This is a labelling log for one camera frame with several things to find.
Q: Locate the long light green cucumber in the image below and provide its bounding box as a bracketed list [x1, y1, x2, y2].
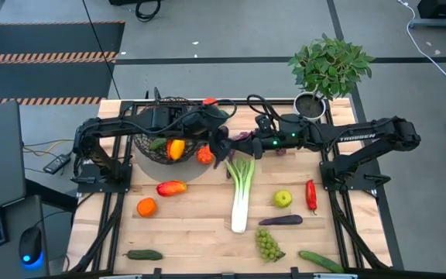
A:
[298, 250, 345, 274]

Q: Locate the purple eggplant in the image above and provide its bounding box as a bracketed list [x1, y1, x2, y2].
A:
[258, 215, 304, 226]

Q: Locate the thin black floor cable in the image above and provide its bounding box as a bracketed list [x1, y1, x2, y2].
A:
[81, 0, 120, 100]

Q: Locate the dark grey desk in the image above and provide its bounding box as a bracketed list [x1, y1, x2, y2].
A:
[0, 195, 50, 279]

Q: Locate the white plant pot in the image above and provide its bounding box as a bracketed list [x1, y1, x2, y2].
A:
[293, 91, 328, 119]

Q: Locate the round grey mat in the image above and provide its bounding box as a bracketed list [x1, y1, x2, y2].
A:
[136, 146, 216, 184]

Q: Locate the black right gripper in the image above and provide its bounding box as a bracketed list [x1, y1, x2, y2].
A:
[228, 129, 286, 160]

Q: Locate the white floor cable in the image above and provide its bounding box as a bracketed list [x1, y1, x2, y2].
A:
[396, 0, 446, 80]

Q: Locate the black cable loop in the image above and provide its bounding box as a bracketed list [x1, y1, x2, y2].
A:
[135, 0, 162, 22]

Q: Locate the green apple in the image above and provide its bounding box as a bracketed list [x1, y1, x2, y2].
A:
[272, 188, 293, 209]

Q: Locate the red chili pepper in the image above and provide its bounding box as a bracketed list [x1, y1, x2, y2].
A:
[305, 179, 318, 215]

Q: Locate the black wire basket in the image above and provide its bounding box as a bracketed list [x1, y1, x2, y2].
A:
[132, 96, 208, 166]

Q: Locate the dark green cucumber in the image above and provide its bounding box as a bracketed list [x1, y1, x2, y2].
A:
[122, 249, 164, 261]

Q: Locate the green leafy plant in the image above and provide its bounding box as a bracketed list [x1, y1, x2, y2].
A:
[287, 33, 375, 102]

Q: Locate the small green cucumber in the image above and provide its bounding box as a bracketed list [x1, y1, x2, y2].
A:
[149, 137, 168, 151]

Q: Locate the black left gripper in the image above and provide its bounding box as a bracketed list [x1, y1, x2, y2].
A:
[186, 105, 232, 164]

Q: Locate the green grape bunch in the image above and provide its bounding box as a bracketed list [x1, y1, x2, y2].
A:
[254, 228, 286, 264]

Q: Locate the red yellow mango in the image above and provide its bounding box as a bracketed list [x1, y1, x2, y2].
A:
[156, 180, 188, 198]

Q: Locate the black power adapter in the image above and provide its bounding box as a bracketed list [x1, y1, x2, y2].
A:
[43, 153, 72, 175]

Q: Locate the long yellow mango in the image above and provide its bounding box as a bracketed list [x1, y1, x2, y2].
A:
[168, 139, 187, 161]

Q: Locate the orange fruit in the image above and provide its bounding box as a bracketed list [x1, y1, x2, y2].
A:
[136, 197, 158, 219]

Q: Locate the black computer mouse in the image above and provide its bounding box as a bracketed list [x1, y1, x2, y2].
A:
[18, 226, 43, 266]

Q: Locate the black hazard-striped floor mat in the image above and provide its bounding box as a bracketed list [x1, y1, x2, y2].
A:
[0, 21, 126, 106]

